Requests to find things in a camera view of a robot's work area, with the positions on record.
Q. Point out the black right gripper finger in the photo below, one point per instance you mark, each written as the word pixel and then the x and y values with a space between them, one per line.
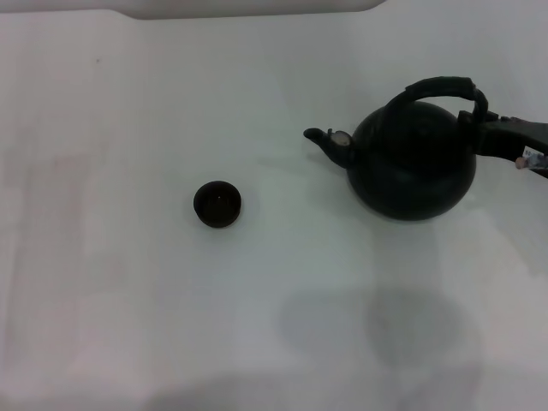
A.
pixel 466 117
pixel 511 139

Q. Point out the dark brown small teacup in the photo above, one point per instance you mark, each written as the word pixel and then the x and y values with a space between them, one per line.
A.
pixel 217 204

